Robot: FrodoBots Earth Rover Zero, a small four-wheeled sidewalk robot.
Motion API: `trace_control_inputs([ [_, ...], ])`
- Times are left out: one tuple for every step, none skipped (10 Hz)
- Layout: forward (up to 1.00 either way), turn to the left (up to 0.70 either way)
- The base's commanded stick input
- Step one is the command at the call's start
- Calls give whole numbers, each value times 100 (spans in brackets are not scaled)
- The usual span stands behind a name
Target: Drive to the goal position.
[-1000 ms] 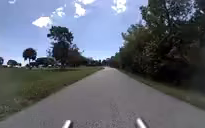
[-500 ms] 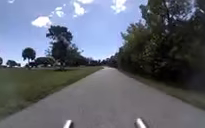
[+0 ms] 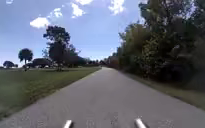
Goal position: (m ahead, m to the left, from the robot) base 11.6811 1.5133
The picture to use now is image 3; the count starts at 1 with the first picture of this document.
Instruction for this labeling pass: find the row of distant trees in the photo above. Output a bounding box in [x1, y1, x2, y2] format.
[0, 48, 108, 70]

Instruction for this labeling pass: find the grey asphalt path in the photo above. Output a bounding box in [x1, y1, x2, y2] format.
[0, 66, 205, 128]

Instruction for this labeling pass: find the tall dark tree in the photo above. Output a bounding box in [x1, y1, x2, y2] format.
[43, 25, 78, 72]

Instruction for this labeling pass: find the robot's own part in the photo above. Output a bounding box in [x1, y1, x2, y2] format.
[63, 119, 73, 128]
[134, 117, 147, 128]

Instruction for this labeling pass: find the wood of dense trees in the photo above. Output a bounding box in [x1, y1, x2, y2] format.
[106, 0, 205, 93]

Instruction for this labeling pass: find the round-crowned tree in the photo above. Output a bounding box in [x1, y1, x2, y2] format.
[18, 47, 34, 72]

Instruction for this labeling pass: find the grass field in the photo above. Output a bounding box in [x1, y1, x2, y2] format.
[0, 65, 102, 126]

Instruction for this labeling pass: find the grass verge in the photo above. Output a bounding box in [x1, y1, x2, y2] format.
[121, 70, 205, 115]

